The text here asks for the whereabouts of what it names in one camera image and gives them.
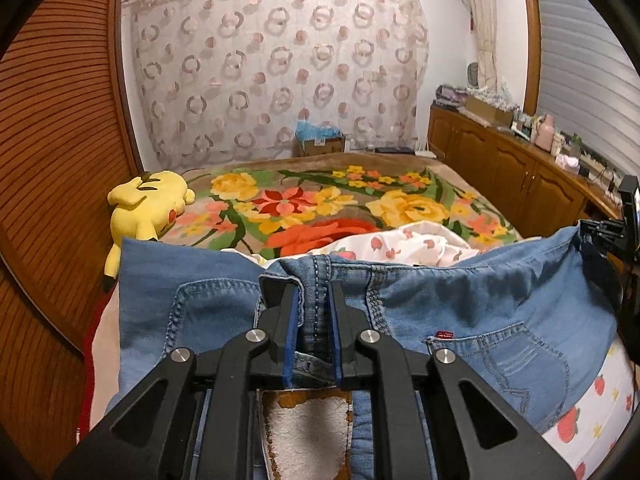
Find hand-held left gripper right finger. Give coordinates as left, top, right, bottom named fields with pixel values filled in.
left=326, top=281, right=587, bottom=480

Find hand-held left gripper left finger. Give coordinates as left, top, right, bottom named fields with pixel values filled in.
left=52, top=286, right=301, bottom=480

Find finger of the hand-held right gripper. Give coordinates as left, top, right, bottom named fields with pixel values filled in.
left=580, top=217, right=626, bottom=261

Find blue denim pants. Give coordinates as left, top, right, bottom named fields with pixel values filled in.
left=117, top=225, right=626, bottom=480

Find pink bottle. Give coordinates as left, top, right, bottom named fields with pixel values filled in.
left=534, top=114, right=557, bottom=151

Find wooden cabinet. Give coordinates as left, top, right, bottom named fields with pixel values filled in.
left=427, top=102, right=626, bottom=251

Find floral blanket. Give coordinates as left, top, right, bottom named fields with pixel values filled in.
left=177, top=152, right=523, bottom=267

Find grey window blind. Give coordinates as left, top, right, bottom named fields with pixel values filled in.
left=530, top=0, right=640, bottom=171

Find open cardboard box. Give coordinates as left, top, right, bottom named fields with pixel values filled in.
left=465, top=95, right=516, bottom=128

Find white strawberry print blanket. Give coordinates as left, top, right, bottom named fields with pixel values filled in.
left=220, top=220, right=640, bottom=480

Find yellow plush toy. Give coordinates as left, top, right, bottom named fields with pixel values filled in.
left=103, top=170, right=197, bottom=293

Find red cloth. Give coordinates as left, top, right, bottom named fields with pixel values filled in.
left=75, top=305, right=121, bottom=441

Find blue plastic bag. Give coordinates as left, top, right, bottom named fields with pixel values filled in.
left=295, top=120, right=343, bottom=142

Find white lace curtain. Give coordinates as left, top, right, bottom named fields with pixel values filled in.
left=470, top=0, right=512, bottom=96

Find circle patterned sheer curtain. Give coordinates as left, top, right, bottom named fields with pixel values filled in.
left=127, top=0, right=431, bottom=171

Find wooden louvered wardrobe door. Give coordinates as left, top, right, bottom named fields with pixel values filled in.
left=0, top=0, right=143, bottom=411

